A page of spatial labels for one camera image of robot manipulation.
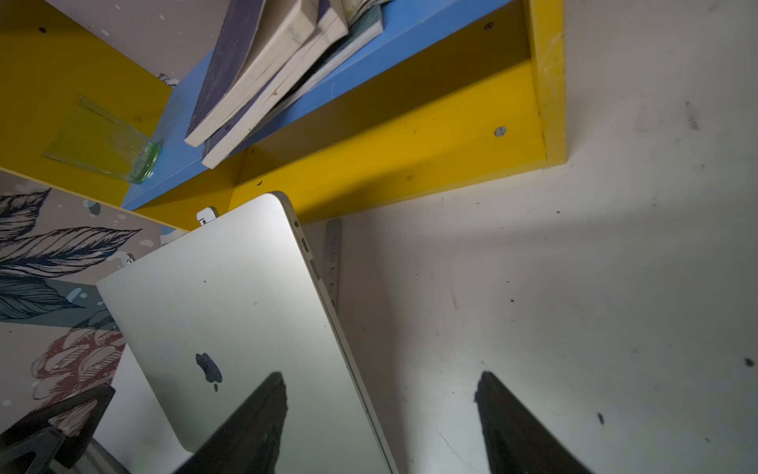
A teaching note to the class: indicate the yellow shelf unit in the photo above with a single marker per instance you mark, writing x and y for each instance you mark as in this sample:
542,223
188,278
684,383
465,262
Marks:
452,94

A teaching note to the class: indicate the green drinking glass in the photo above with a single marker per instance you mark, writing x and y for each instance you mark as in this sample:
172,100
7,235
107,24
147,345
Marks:
96,141

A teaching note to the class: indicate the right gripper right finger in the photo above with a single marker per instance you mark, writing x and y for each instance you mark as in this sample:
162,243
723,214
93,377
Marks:
515,440

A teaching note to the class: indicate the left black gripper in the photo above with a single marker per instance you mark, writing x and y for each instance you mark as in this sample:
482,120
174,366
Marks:
34,442

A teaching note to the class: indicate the dark blue book stack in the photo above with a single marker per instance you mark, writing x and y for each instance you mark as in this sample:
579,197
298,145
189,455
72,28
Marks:
268,54

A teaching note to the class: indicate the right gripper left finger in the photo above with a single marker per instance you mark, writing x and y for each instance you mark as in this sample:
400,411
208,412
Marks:
250,440

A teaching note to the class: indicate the silver laptop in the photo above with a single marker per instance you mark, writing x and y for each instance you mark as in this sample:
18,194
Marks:
211,315

